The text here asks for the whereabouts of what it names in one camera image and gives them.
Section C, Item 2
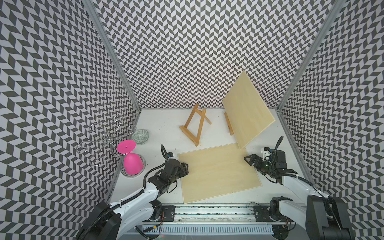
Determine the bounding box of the plywood board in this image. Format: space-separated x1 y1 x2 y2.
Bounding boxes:
178 144 262 204
223 71 276 150

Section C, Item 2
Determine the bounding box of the wooden easel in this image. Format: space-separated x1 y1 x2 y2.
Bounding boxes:
225 112 234 136
179 103 212 147

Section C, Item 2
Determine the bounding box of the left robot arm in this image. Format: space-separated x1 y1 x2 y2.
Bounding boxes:
75 145 189 240

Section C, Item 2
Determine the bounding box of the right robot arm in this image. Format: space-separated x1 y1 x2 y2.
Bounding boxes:
244 136 355 240

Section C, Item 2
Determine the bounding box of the pink plastic goblet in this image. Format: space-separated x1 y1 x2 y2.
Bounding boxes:
117 140 144 175

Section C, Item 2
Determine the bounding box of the green patterned plate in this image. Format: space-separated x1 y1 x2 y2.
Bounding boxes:
131 129 150 145

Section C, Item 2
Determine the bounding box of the glass plate under goblet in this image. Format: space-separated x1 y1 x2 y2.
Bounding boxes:
121 155 147 178

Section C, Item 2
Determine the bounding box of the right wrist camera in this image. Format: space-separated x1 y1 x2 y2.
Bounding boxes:
262 147 272 162

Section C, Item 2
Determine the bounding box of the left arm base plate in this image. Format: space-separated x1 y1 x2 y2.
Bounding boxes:
149 205 176 222

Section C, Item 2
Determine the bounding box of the aluminium front rail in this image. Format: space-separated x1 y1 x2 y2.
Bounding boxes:
89 202 343 226

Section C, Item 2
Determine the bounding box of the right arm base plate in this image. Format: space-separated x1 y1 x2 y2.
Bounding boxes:
248 205 294 224

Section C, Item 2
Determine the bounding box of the metal wire rack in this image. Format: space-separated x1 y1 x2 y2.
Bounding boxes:
75 115 137 167

